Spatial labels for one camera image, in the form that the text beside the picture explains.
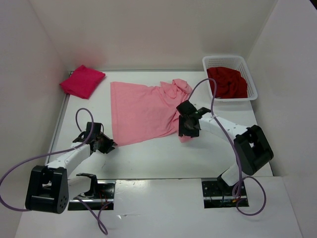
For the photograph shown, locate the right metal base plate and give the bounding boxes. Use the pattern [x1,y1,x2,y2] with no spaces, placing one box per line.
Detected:
[201,178,249,209]

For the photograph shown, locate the dark red t shirt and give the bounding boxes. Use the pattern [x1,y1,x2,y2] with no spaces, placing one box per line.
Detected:
[207,67,248,99]

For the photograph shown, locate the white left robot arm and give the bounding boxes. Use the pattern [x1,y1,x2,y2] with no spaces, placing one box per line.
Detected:
[25,133,117,214]

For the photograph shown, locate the light pink t shirt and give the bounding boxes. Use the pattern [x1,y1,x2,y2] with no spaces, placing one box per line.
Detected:
[110,79,192,146]

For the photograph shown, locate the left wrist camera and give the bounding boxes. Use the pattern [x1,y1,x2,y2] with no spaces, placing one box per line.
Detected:
[84,122,104,137]

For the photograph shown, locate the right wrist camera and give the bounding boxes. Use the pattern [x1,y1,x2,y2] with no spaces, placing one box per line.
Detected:
[176,100,197,117]

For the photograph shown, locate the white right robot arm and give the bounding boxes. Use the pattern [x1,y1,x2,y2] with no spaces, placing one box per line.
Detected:
[177,101,273,190]

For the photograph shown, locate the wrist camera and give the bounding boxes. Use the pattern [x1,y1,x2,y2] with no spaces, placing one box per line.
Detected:
[84,122,104,137]
[176,100,197,117]

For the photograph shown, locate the white plastic basket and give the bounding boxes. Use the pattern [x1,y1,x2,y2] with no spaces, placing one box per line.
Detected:
[202,55,258,102]

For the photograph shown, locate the magenta t shirt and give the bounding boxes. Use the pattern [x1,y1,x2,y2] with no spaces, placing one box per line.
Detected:
[60,65,106,99]

